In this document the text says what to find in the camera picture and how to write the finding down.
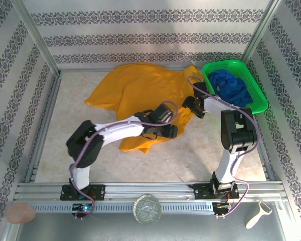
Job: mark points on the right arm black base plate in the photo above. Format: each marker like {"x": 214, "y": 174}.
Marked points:
{"x": 200, "y": 191}

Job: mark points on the aluminium rail along wall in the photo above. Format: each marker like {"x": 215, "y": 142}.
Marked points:
{"x": 85, "y": 69}

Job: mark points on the white peeler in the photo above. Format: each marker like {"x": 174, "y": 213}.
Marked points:
{"x": 256, "y": 218}

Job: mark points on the aluminium corner post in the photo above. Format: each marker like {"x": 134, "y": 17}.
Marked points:
{"x": 259, "y": 32}
{"x": 35, "y": 37}

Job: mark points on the blue t-shirt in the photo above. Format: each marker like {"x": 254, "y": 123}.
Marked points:
{"x": 230, "y": 88}

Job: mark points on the yellow printed t-shirt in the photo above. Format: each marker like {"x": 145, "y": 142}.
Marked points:
{"x": 140, "y": 85}

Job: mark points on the pink translucent cup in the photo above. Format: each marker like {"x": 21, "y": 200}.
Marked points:
{"x": 21, "y": 213}

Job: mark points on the green plastic basket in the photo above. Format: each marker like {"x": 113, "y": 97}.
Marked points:
{"x": 256, "y": 85}

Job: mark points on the round patterned glass dish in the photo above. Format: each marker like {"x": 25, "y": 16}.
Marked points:
{"x": 147, "y": 209}

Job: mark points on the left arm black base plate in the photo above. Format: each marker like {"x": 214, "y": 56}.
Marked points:
{"x": 97, "y": 192}

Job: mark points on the wide aluminium mounting rail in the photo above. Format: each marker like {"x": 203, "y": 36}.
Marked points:
{"x": 150, "y": 189}

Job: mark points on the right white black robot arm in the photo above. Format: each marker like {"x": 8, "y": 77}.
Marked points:
{"x": 215, "y": 105}

